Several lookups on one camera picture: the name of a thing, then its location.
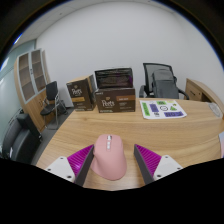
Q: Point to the black coffee box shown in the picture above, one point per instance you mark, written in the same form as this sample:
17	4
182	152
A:
114	78

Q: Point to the tall brown coffee box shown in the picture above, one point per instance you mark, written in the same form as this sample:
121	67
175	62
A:
80	94

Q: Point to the white sticker sheet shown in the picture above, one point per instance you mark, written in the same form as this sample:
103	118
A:
162	109

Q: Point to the black folding chair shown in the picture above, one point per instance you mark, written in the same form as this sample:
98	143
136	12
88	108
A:
51	96

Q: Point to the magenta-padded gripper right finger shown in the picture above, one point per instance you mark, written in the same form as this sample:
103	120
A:
150	162

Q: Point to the black mesh office chair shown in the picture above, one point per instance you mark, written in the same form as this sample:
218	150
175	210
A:
148	74

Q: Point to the wooden side desk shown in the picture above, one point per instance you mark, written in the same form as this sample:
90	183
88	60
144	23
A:
200	90

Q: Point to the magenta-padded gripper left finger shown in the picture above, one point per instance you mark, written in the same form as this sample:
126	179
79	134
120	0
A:
77	162

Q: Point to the pink computer mouse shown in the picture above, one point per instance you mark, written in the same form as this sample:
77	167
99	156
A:
108	159

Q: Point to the grey backpack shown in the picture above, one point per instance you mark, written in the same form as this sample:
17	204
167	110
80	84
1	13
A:
164	84

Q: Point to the wooden glass-door cabinet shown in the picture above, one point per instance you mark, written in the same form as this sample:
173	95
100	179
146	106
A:
30	87

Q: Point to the black leather armchair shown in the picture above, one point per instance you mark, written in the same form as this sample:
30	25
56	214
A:
19	140

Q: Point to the wide brown coffee box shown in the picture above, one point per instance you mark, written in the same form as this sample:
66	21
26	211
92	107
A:
115	100

